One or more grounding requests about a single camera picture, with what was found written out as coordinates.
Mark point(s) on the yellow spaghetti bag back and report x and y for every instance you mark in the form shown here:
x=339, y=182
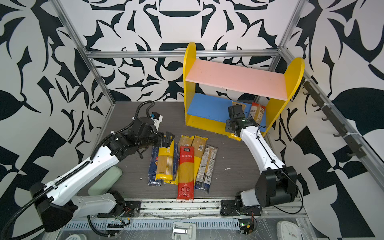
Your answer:
x=199, y=144

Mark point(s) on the white latch bracket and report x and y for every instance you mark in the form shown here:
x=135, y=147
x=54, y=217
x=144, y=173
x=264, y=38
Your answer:
x=184, y=231

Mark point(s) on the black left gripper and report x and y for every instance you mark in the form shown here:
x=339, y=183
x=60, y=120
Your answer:
x=160, y=142

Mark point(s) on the blue Barilla pasta box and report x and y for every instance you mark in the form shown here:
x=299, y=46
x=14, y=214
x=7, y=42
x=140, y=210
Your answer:
x=153, y=168

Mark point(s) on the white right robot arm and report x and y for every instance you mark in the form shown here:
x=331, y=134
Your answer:
x=277, y=183

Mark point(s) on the yellow pink blue shelf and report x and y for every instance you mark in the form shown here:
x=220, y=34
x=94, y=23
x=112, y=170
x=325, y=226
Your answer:
x=279, y=88

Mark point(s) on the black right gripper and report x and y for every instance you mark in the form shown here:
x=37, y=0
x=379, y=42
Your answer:
x=229, y=125

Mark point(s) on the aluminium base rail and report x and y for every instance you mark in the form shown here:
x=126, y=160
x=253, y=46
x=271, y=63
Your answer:
x=210, y=208

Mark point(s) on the yellow spaghetti bag front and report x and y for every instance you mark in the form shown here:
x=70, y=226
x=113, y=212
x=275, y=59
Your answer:
x=235, y=136

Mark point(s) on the white clock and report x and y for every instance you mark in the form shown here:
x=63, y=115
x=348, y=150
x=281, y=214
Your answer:
x=288, y=231
x=77, y=237

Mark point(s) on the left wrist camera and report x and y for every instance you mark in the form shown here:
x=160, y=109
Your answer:
x=157, y=118

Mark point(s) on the white cable duct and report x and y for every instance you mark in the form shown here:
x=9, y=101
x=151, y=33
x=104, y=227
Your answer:
x=155, y=224

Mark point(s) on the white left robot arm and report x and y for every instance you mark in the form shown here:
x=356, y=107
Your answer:
x=57, y=202

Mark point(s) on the white clock right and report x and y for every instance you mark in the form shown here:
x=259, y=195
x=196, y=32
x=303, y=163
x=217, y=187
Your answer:
x=288, y=231

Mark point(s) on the small red spaghetti bag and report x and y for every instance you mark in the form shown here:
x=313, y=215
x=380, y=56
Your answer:
x=257, y=112

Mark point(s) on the green pad left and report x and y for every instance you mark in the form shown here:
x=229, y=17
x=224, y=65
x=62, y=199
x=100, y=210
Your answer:
x=105, y=182

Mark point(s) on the clear white label spaghetti bag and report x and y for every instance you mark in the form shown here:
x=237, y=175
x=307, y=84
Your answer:
x=206, y=168

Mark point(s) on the long red spaghetti bag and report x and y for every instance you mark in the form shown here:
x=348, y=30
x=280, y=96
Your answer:
x=186, y=174

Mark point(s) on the white clock left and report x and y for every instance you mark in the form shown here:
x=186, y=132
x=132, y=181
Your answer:
x=77, y=237

